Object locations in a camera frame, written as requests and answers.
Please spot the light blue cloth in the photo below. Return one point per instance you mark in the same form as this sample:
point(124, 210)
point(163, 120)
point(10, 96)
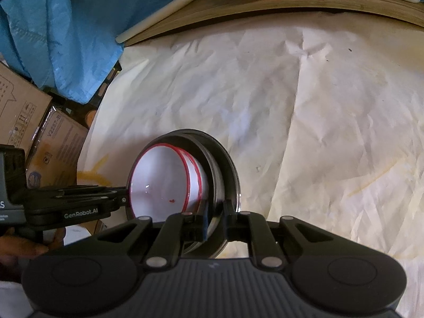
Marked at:
point(66, 23)

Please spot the white rolling pin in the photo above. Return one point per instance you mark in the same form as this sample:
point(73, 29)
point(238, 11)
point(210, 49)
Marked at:
point(165, 10)

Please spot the crumpled white paper sheet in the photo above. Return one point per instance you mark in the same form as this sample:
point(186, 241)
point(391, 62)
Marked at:
point(331, 122)

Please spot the black plastic frame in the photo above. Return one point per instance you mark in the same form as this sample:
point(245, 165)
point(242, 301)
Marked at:
point(106, 84)

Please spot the open cardboard box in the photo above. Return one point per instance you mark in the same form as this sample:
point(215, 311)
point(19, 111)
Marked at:
point(20, 106)

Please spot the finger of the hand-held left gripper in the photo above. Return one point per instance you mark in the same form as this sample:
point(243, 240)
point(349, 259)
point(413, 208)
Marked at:
point(99, 198)
point(82, 190)

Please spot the white bowl red rim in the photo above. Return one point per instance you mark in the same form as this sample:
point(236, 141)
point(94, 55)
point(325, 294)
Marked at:
point(159, 179)
point(199, 179)

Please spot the large steel plate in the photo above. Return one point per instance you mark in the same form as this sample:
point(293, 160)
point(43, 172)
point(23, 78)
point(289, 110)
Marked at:
point(234, 179)

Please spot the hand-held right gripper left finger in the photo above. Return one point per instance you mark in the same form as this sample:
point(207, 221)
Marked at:
point(188, 228)

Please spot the wrapped cardboard box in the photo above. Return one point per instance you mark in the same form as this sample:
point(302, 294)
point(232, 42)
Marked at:
point(59, 145)

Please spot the orange round object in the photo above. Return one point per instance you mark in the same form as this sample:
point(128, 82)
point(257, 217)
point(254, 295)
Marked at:
point(91, 116)

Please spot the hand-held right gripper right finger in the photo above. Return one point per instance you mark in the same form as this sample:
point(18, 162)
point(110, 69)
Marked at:
point(241, 227)

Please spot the person's left hand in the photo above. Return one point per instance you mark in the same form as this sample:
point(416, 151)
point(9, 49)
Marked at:
point(26, 249)

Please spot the wooden shelf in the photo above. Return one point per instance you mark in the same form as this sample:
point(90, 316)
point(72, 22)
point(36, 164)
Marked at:
point(298, 3)

